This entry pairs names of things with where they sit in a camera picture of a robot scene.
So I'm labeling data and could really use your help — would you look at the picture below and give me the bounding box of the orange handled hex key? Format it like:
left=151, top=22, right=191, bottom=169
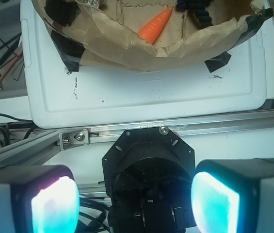
left=0, top=50, right=23, bottom=90

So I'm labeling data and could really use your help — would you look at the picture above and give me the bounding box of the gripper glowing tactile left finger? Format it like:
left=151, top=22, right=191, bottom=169
left=0, top=165, right=80, bottom=233

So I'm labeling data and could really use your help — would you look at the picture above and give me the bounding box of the crumpled aluminium foil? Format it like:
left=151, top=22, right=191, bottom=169
left=81, top=0, right=105, bottom=8

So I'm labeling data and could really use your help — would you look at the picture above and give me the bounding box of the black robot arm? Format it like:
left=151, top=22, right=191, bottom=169
left=0, top=127, right=274, bottom=233

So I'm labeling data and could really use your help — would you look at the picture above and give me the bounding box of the aluminium frame rail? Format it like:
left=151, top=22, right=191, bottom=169
left=0, top=109, right=274, bottom=165

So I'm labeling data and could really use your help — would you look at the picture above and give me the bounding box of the orange plastic carrot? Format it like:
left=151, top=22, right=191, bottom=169
left=137, top=7, right=173, bottom=44

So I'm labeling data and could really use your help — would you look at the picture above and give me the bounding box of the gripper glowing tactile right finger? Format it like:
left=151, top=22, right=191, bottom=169
left=191, top=158, right=274, bottom=233

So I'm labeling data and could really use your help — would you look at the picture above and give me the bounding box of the dark blue rope ring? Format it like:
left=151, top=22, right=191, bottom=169
left=175, top=0, right=218, bottom=29

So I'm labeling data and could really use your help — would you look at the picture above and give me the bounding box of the brown paper bag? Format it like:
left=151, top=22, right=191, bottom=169
left=32, top=0, right=274, bottom=72

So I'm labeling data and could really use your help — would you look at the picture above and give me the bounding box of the black hex key set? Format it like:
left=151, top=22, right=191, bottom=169
left=0, top=33, right=24, bottom=84

